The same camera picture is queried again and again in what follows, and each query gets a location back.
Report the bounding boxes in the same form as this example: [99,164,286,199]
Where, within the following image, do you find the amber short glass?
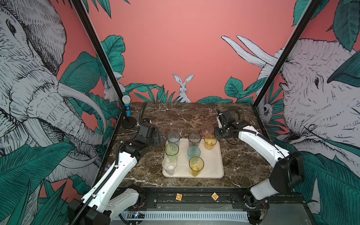
[204,134,218,150]

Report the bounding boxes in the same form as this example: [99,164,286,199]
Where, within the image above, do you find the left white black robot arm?
[67,131,164,225]

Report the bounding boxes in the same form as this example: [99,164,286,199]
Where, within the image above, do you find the black frame post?
[252,0,322,108]
[71,0,124,107]

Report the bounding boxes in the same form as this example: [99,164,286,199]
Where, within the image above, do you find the light green translucent glass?
[165,143,179,162]

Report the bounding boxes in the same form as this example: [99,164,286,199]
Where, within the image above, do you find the teal frosted glass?
[187,146,201,159]

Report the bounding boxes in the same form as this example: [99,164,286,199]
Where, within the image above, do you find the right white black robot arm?
[215,126,305,201]

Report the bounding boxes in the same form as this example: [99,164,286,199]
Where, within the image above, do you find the orange square tag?
[176,193,182,201]

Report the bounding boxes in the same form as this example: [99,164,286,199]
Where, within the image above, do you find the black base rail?
[129,187,307,211]

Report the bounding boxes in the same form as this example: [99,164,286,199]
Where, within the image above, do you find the yellow tall glass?
[189,156,204,177]

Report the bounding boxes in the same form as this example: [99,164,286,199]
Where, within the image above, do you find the right black frame post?
[252,0,322,108]

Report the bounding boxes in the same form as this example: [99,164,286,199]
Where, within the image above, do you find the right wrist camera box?
[216,109,241,128]

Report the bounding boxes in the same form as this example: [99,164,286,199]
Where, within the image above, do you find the clear tall glass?
[162,157,177,176]

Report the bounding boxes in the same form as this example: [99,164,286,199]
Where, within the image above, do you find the pink short glass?
[202,123,214,137]

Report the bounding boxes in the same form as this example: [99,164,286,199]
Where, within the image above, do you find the dark smoky tall glass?
[188,132,202,147]

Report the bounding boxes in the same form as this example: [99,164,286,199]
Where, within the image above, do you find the left black frame post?
[71,0,124,107]

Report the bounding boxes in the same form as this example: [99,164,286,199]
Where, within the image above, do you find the beige rectangular tray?
[172,138,224,179]

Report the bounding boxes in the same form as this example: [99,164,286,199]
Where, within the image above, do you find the grey-blue translucent glass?
[167,131,181,146]

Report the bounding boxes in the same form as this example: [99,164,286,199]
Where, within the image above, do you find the toy microphone on black stand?
[122,95,137,129]

